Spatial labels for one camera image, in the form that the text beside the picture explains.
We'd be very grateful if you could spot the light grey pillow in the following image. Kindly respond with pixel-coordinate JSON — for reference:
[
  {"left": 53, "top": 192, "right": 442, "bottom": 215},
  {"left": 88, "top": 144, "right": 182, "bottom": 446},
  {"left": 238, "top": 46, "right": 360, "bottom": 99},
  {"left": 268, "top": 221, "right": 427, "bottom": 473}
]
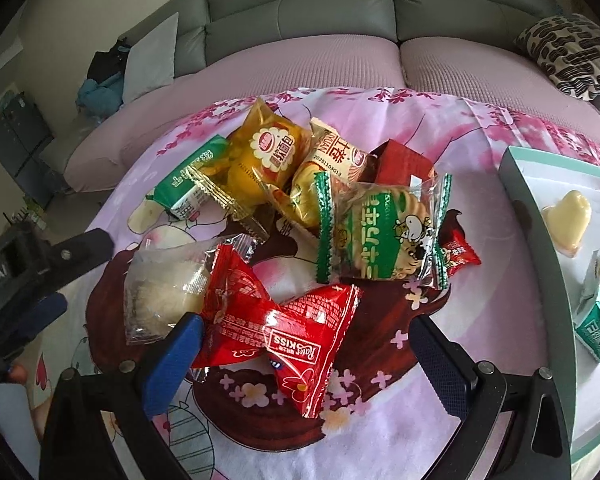
[{"left": 121, "top": 12, "right": 180, "bottom": 106}]

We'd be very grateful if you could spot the small green snack packet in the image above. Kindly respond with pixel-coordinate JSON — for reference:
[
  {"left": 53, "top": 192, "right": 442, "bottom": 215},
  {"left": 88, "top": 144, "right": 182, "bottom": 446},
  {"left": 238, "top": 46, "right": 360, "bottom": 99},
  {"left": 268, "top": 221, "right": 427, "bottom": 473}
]
[{"left": 152, "top": 135, "right": 231, "bottom": 222}]

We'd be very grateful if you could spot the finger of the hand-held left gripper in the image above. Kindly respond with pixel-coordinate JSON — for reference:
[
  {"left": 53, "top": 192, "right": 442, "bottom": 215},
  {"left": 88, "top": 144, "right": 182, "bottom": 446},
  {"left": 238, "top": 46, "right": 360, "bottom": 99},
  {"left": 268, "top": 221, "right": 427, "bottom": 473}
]
[
  {"left": 7, "top": 292, "right": 68, "bottom": 356},
  {"left": 42, "top": 228, "right": 113, "bottom": 293}
]

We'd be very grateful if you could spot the small red snack packet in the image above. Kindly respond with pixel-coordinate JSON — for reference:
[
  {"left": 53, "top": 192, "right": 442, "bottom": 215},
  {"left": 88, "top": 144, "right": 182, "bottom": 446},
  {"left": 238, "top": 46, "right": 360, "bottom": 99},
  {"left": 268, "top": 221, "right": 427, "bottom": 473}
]
[{"left": 437, "top": 212, "right": 482, "bottom": 278}]

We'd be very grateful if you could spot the red snack box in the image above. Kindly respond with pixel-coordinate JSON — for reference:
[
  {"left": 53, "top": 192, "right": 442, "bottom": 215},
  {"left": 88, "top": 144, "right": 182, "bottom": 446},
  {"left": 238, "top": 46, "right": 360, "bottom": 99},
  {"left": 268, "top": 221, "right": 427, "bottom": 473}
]
[{"left": 370, "top": 140, "right": 438, "bottom": 186}]

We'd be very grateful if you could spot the red flower print packet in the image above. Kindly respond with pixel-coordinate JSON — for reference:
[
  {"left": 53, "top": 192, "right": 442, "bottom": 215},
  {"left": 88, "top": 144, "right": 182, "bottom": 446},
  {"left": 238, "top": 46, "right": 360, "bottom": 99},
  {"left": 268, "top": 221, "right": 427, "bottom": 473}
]
[{"left": 262, "top": 284, "right": 363, "bottom": 420}]

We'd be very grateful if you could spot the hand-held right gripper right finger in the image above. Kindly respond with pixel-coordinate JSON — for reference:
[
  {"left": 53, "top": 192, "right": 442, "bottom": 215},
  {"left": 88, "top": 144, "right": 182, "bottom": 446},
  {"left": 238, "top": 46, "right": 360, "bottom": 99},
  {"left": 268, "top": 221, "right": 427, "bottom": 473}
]
[{"left": 407, "top": 314, "right": 573, "bottom": 480}]

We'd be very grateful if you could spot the grey cabinet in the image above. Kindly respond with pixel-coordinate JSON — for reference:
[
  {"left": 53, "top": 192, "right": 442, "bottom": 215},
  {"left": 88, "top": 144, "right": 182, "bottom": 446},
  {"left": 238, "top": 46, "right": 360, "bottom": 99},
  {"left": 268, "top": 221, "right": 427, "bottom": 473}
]
[{"left": 0, "top": 91, "right": 56, "bottom": 181}]

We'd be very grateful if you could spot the black patterned pillow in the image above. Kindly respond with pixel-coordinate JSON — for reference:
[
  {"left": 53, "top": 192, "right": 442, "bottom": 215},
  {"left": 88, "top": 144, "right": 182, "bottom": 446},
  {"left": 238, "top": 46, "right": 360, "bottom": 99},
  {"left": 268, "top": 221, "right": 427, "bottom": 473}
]
[{"left": 514, "top": 14, "right": 600, "bottom": 102}]

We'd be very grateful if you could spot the dark bag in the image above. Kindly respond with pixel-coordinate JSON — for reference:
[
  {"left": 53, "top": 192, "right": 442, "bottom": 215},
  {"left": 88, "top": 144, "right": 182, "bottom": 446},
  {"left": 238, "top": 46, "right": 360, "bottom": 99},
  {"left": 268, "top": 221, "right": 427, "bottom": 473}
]
[{"left": 87, "top": 37, "right": 131, "bottom": 86}]

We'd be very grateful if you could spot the blue cloth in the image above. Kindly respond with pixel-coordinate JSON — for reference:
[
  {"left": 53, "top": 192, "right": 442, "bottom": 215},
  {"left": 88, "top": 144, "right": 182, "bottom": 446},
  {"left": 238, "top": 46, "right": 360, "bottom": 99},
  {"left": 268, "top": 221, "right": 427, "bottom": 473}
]
[{"left": 76, "top": 72, "right": 126, "bottom": 121}]

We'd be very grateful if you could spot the clear yellow bun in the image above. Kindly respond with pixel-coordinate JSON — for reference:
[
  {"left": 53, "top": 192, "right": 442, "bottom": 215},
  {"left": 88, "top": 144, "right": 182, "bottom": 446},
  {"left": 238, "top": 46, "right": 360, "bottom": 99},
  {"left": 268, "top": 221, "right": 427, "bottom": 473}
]
[{"left": 540, "top": 190, "right": 593, "bottom": 257}]

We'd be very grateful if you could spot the grey sofa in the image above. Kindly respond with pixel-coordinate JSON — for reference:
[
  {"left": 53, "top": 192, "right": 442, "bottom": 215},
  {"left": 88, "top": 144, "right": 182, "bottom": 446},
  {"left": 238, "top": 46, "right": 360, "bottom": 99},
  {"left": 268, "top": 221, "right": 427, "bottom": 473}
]
[{"left": 62, "top": 0, "right": 600, "bottom": 193}]

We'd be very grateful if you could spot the red plain snack packet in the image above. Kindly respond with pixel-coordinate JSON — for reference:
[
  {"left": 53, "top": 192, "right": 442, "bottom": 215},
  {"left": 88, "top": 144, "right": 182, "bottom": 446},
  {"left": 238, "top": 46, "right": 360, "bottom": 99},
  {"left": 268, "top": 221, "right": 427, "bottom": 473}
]
[{"left": 190, "top": 244, "right": 276, "bottom": 368}]

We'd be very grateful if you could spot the yellow bread packet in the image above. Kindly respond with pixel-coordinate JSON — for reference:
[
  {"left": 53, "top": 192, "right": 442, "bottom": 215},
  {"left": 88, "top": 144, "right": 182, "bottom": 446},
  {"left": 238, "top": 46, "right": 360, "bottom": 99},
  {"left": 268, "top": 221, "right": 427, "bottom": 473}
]
[{"left": 187, "top": 97, "right": 313, "bottom": 243}]

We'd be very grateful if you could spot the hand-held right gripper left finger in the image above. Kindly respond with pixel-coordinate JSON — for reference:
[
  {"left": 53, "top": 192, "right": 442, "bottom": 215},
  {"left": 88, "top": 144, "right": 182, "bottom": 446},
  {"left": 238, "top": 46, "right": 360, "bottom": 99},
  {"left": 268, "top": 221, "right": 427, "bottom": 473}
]
[{"left": 40, "top": 312, "right": 206, "bottom": 480}]

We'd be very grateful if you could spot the teal shallow box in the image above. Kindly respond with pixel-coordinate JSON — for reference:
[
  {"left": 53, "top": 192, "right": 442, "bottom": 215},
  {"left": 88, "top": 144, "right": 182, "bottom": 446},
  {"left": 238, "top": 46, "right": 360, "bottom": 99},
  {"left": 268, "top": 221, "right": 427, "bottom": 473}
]
[{"left": 498, "top": 146, "right": 600, "bottom": 463}]

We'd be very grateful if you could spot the printed cartoon blanket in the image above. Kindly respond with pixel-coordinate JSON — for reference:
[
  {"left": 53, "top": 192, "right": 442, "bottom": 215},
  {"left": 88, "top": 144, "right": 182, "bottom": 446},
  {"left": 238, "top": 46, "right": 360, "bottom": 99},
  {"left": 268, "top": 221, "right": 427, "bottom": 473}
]
[{"left": 10, "top": 87, "right": 600, "bottom": 480}]

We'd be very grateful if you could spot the pink sofa cover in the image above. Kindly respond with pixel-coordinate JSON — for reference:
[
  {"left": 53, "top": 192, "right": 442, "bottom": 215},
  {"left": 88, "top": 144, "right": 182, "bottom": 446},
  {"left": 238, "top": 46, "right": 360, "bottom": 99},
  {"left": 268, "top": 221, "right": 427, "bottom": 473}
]
[{"left": 62, "top": 35, "right": 600, "bottom": 193}]

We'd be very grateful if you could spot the green biscuit packet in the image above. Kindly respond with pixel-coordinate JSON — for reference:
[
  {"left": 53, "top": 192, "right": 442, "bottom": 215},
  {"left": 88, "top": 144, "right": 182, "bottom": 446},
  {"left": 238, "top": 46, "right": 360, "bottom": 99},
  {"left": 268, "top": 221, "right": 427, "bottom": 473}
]
[{"left": 314, "top": 171, "right": 453, "bottom": 291}]

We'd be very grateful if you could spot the beige cake packet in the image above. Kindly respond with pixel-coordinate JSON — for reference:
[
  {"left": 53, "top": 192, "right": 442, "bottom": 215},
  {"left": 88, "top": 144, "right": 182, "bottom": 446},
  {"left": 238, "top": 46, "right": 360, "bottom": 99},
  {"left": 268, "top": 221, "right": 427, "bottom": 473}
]
[{"left": 267, "top": 117, "right": 381, "bottom": 233}]

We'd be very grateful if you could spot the clear round cake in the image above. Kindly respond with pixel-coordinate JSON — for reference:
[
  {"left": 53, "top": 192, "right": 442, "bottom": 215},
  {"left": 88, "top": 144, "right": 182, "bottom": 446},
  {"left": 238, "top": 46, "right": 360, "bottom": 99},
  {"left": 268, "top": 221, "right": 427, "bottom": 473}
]
[{"left": 124, "top": 234, "right": 258, "bottom": 346}]

